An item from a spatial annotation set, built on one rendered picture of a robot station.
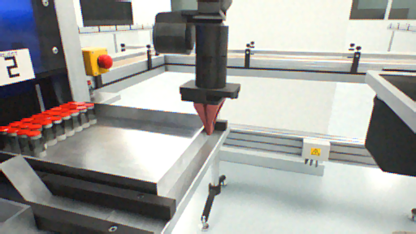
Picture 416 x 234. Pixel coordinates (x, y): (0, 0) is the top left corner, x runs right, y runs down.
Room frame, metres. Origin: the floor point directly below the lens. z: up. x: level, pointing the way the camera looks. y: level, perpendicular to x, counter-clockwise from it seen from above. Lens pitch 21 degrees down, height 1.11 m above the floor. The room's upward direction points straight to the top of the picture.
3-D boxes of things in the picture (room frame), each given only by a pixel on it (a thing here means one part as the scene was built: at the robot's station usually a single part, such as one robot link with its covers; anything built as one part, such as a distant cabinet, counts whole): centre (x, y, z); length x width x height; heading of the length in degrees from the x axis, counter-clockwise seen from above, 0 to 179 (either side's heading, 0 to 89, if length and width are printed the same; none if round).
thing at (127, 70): (1.08, 0.38, 0.92); 0.69 x 0.16 x 0.16; 163
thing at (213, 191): (1.38, -0.05, 0.07); 0.50 x 0.08 x 0.14; 163
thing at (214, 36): (0.47, 0.00, 1.07); 0.07 x 0.06 x 0.07; 78
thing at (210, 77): (0.47, -0.01, 1.01); 0.10 x 0.07 x 0.07; 72
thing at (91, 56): (0.76, 0.33, 0.99); 0.08 x 0.07 x 0.07; 73
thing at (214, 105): (0.48, 0.01, 0.94); 0.07 x 0.07 x 0.09; 72
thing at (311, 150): (1.16, -0.53, 0.50); 0.12 x 0.05 x 0.09; 73
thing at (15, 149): (0.50, 0.31, 0.90); 0.18 x 0.02 x 0.05; 162
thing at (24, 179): (0.28, 0.19, 0.91); 0.14 x 0.03 x 0.06; 72
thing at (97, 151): (0.46, 0.19, 0.90); 0.34 x 0.26 x 0.04; 72
